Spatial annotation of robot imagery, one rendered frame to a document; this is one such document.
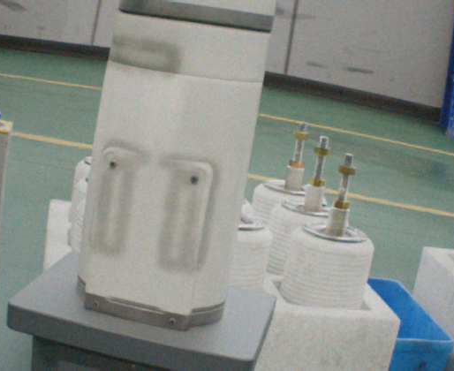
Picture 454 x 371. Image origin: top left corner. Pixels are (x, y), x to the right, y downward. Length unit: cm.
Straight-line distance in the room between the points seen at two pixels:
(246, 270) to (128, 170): 54
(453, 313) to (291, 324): 36
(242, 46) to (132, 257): 13
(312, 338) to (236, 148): 54
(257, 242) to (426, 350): 30
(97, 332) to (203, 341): 6
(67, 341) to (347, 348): 58
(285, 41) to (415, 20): 82
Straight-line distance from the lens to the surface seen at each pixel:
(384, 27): 610
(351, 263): 112
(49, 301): 60
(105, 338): 57
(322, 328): 110
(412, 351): 127
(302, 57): 611
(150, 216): 57
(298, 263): 113
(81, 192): 120
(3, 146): 111
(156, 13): 57
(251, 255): 110
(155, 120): 57
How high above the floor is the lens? 49
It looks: 10 degrees down
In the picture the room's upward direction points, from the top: 10 degrees clockwise
